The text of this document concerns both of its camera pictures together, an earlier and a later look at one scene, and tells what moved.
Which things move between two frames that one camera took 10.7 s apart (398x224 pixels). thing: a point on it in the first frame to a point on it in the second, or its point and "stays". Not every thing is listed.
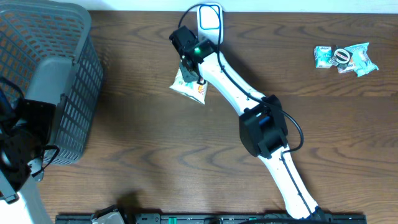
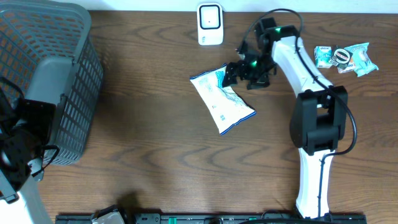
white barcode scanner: x=210 y=22 stays
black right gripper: x=186 y=75 to x=260 y=79
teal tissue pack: x=323 y=55 stays
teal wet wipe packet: x=362 y=63 stays
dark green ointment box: x=341 y=56 stays
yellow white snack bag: x=193 y=89 to x=227 y=107
